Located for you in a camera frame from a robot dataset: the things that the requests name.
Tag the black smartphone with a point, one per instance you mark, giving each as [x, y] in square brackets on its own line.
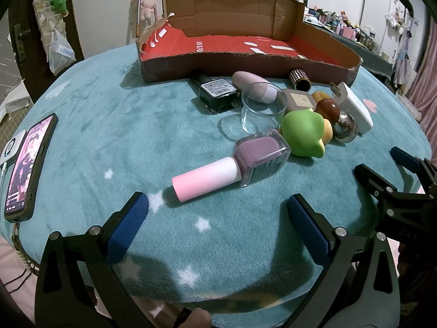
[27, 164]

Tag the white wardrobe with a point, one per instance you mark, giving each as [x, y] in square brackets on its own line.
[375, 10]

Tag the dark cluttered table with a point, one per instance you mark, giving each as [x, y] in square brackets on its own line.
[372, 58]

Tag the pink plush toy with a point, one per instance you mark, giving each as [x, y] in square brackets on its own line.
[147, 5]

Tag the hanging light dress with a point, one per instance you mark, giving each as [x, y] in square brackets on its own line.
[403, 61]

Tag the white power bank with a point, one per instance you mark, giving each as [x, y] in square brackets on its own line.
[12, 147]

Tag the black nail polish bottle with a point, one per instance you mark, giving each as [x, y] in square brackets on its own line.
[215, 88]

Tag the green plush toy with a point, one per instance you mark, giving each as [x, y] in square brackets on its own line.
[58, 0]

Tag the purple nail polish bottle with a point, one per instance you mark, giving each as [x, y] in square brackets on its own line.
[259, 159]

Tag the clear glass cup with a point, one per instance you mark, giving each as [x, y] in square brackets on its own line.
[263, 123]

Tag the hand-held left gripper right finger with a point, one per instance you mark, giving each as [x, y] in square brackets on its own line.
[307, 225]

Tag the white charger plug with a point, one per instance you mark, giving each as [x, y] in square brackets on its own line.
[356, 109]

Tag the brown glossy ball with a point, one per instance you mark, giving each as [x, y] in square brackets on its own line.
[327, 107]

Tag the silver metallic ball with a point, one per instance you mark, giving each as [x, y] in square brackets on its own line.
[344, 126]

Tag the green toy figure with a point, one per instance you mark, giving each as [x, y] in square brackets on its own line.
[300, 133]

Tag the lilac egg-shaped case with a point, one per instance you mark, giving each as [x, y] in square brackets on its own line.
[245, 78]

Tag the clear hanging organizer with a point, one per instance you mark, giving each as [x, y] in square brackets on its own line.
[42, 20]

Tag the dark wooden door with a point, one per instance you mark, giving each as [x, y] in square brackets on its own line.
[76, 24]

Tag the white orange mop stick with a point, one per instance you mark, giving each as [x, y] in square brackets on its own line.
[138, 6]

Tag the pink curtain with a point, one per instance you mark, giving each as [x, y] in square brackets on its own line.
[426, 85]

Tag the studded cylinder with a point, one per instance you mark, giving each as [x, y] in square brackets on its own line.
[298, 78]

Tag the brown square case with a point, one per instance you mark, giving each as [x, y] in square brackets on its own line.
[300, 100]

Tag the cardboard box with red lining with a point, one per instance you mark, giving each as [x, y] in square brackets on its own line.
[211, 66]

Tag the white plastic bag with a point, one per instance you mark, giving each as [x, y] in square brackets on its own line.
[59, 51]

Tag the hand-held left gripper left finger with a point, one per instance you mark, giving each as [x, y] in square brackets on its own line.
[128, 225]

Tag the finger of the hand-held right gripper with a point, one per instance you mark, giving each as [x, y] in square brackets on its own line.
[403, 211]
[404, 159]

